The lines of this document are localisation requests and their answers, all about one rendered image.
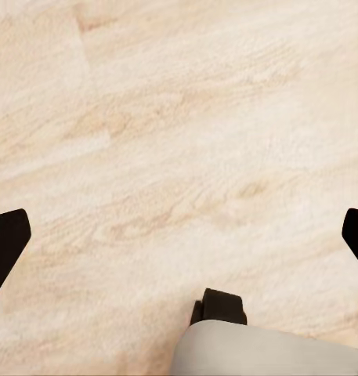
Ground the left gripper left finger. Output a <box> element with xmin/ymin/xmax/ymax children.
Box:
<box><xmin>0</xmin><ymin>208</ymin><xmax>31</xmax><ymax>287</ymax></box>

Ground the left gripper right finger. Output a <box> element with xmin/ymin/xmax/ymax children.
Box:
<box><xmin>342</xmin><ymin>208</ymin><xmax>358</xmax><ymax>259</ymax></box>

